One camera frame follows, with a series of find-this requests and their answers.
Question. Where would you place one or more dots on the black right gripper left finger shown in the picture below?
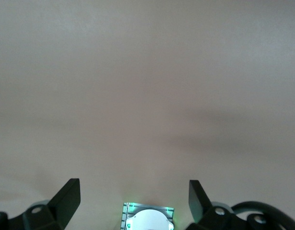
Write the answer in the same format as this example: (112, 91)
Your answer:
(63, 206)

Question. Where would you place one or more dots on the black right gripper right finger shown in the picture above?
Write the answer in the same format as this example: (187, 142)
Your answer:
(202, 210)

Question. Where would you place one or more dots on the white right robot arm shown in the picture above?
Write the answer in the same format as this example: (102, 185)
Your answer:
(149, 220)

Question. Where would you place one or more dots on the brown table cover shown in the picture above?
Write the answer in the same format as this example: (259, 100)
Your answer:
(147, 95)

